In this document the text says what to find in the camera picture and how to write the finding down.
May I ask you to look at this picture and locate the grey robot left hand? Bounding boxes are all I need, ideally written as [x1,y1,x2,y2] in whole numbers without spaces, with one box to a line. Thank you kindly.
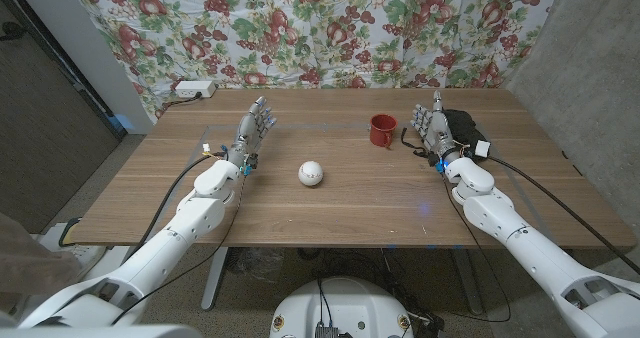
[227,96,278,168]

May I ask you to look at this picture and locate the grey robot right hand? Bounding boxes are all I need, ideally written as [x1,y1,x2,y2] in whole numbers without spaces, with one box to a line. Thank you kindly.
[410,89,461,165]

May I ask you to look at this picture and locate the black shorts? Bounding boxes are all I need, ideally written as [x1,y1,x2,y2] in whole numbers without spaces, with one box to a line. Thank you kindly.
[399,108,489,162]

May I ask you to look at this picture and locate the red mug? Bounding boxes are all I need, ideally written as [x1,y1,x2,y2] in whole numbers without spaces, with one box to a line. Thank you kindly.
[369,113,399,149]

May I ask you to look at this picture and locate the white power strip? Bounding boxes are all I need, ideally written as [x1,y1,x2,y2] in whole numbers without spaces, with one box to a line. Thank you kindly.
[174,80,218,99]

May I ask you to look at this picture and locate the white baseball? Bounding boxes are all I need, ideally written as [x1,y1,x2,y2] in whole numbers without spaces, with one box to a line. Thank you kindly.
[298,160,325,187]

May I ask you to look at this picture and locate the floral fruit print backdrop cloth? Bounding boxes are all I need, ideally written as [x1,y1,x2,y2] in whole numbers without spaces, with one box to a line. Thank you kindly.
[67,0,564,122]

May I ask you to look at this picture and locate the grey table leg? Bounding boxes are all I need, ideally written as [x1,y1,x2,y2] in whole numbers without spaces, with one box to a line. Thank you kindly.
[452,247,485,315]
[200,246,230,312]

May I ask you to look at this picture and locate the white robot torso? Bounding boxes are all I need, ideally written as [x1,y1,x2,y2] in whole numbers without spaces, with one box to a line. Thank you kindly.
[269,276,415,338]

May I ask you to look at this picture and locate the black object with yellow edge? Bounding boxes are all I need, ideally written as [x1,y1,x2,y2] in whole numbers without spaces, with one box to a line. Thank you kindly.
[58,216,83,248]

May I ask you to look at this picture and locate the person's leg in tan trousers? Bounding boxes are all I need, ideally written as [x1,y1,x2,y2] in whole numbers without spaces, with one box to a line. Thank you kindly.
[0,212,84,299]

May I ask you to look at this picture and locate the black power strip cord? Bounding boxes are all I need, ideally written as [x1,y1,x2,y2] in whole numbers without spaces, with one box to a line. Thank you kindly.
[158,91,204,114]

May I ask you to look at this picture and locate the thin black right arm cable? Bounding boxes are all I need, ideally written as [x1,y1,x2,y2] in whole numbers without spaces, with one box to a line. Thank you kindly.
[439,172,512,324]

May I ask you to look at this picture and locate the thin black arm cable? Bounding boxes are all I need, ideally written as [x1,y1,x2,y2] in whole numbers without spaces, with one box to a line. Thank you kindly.
[439,172,512,324]
[110,170,249,327]

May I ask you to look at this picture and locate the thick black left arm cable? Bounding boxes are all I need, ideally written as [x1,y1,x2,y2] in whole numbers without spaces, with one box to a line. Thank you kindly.
[122,151,226,264]

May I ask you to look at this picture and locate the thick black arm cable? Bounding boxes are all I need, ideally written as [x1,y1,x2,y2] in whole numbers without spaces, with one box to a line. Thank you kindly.
[122,151,226,264]
[485,153,640,275]

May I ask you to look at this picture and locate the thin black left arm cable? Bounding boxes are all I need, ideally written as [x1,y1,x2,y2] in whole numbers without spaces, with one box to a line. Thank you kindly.
[110,170,249,327]

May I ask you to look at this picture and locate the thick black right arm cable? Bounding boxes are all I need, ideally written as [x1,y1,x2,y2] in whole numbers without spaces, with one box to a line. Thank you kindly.
[485,153,640,275]

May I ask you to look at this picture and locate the black door handle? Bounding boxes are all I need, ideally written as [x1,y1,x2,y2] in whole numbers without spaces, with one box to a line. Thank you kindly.
[0,21,26,42]

